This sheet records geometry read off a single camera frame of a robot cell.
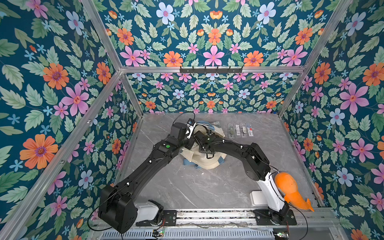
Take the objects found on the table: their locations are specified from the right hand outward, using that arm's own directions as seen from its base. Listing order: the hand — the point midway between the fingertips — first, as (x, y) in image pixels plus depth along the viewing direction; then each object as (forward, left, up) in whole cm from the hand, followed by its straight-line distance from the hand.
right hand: (207, 146), depth 99 cm
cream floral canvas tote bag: (-12, +1, +3) cm, 13 cm away
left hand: (-6, +7, +20) cm, 22 cm away
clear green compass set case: (+14, -17, -1) cm, 22 cm away
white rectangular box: (-33, -26, +2) cm, 42 cm away
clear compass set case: (+15, -31, -1) cm, 34 cm away
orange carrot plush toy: (-27, -43, +4) cm, 51 cm away
